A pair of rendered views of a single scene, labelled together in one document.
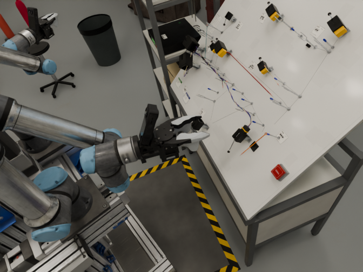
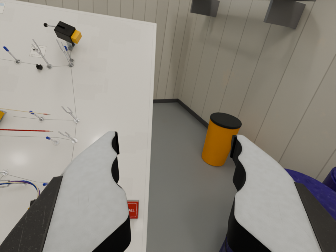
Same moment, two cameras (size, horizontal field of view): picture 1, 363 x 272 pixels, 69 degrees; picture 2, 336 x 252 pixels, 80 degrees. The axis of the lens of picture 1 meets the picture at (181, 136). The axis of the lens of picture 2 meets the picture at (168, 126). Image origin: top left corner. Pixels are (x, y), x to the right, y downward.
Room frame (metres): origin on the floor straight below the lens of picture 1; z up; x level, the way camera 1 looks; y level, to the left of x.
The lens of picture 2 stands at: (0.52, 0.05, 1.65)
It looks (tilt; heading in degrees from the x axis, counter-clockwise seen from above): 29 degrees down; 269
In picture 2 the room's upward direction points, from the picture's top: 10 degrees clockwise
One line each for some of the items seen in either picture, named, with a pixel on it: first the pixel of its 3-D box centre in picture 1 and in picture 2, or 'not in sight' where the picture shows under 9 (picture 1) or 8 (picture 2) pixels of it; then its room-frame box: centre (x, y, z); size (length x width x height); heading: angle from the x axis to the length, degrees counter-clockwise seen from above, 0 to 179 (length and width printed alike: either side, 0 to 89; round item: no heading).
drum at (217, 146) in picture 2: not in sight; (219, 140); (-0.22, -2.24, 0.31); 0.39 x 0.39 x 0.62
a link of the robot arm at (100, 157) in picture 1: (102, 157); not in sight; (0.50, 0.23, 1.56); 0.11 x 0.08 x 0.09; 94
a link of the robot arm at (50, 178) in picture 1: (55, 187); not in sight; (0.61, 0.51, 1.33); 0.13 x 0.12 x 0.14; 4
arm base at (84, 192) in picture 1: (69, 199); not in sight; (0.61, 0.51, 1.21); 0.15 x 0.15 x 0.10
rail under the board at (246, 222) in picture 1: (202, 140); not in sight; (1.08, -0.13, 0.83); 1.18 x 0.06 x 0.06; 11
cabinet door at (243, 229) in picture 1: (226, 191); not in sight; (0.81, -0.20, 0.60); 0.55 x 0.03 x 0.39; 11
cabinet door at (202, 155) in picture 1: (194, 133); not in sight; (1.35, -0.10, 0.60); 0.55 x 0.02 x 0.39; 11
